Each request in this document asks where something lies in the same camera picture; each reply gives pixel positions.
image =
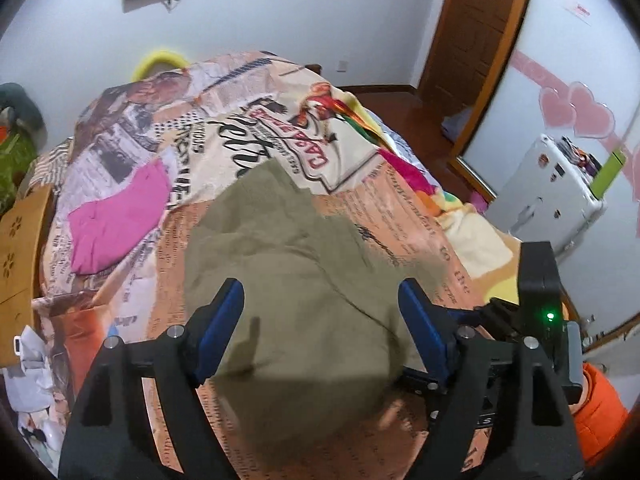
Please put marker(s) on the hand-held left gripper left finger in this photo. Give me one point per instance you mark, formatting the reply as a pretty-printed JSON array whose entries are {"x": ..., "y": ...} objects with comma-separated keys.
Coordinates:
[{"x": 220, "y": 330}]

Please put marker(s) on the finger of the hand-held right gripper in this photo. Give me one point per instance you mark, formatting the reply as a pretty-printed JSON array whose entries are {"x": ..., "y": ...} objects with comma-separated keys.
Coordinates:
[
  {"x": 420, "y": 379},
  {"x": 492, "y": 317}
]

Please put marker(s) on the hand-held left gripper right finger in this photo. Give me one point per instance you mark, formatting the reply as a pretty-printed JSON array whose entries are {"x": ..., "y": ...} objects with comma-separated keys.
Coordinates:
[{"x": 425, "y": 330}]

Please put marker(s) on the olive green pants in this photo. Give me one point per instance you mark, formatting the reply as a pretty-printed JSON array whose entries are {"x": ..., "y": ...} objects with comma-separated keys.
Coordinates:
[{"x": 300, "y": 310}]

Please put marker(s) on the person's right forearm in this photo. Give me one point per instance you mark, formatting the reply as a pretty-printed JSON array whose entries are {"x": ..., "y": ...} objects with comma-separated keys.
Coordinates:
[{"x": 600, "y": 415}]

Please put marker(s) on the colourful fleece blanket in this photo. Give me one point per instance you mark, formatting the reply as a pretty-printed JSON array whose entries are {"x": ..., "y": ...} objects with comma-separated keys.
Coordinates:
[{"x": 475, "y": 235}]

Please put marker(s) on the white suitcase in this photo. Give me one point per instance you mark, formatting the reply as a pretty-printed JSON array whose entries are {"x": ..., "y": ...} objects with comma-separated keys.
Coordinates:
[{"x": 540, "y": 200}]

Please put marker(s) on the pink slipper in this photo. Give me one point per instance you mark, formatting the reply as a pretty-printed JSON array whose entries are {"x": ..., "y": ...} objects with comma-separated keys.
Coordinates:
[{"x": 478, "y": 203}]

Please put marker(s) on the lime green box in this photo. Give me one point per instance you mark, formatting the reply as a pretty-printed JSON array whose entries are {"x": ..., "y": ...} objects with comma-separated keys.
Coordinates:
[{"x": 607, "y": 175}]

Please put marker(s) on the pink cloth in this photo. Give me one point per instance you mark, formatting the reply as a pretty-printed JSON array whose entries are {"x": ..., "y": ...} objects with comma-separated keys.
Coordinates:
[{"x": 120, "y": 220}]

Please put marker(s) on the white sliding wardrobe door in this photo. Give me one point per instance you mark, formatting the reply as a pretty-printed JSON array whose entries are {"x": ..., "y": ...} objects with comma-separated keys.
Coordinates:
[{"x": 550, "y": 110}]

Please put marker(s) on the grey cloth bundle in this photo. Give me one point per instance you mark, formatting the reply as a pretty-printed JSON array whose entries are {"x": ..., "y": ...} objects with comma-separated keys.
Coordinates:
[{"x": 457, "y": 124}]

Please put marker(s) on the pink heart decoration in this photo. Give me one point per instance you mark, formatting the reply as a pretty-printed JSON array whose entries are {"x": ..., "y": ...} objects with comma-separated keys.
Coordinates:
[{"x": 575, "y": 105}]

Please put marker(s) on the white plastic bag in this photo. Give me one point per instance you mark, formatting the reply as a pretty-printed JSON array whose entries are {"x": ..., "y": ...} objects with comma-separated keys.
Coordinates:
[{"x": 30, "y": 390}]

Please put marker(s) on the bed with printed cover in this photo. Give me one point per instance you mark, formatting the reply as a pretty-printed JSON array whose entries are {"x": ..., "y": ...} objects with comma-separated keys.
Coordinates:
[{"x": 200, "y": 125}]

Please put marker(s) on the bamboo lap desk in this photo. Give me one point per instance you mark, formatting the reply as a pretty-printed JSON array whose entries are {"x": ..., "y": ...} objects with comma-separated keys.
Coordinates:
[{"x": 20, "y": 260}]

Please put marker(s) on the wooden door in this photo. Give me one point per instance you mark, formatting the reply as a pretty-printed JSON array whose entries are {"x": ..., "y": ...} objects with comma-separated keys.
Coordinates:
[{"x": 470, "y": 25}]

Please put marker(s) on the grey plush toy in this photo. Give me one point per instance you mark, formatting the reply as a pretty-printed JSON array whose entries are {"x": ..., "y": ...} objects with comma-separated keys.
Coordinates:
[{"x": 20, "y": 105}]

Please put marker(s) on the wooden bed post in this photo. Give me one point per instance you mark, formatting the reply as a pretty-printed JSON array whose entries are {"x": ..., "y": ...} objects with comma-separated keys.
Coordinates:
[{"x": 312, "y": 67}]

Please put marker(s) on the red wall sticker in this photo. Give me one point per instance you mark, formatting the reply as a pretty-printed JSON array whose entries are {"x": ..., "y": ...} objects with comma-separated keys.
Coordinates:
[{"x": 579, "y": 9}]

